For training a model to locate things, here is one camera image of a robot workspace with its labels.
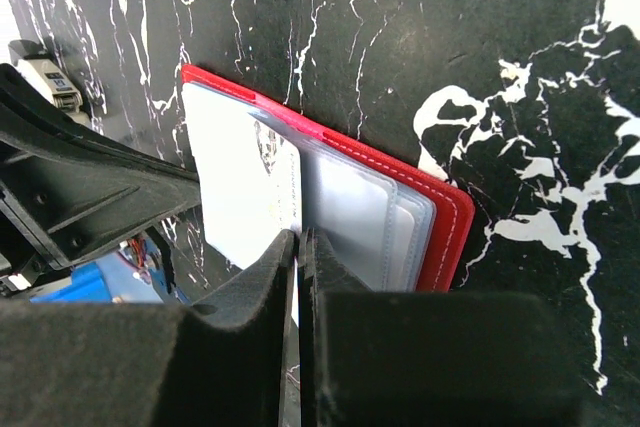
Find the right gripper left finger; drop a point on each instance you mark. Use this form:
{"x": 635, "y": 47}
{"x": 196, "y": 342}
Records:
{"x": 220, "y": 362}

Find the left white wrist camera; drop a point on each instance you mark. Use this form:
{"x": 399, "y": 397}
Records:
{"x": 38, "y": 68}

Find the red leather card holder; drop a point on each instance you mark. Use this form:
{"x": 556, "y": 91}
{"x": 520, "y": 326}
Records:
{"x": 455, "y": 209}

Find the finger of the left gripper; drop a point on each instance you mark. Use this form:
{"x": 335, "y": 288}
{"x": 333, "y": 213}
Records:
{"x": 69, "y": 194}

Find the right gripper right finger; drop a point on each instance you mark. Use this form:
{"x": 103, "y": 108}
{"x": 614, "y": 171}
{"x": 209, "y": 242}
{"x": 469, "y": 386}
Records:
{"x": 426, "y": 359}

